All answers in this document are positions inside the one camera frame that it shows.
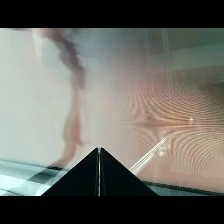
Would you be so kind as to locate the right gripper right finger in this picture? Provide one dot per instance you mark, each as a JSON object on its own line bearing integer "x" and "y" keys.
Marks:
{"x": 120, "y": 181}

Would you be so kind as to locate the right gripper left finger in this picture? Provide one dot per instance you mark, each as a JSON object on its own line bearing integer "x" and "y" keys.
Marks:
{"x": 81, "y": 181}

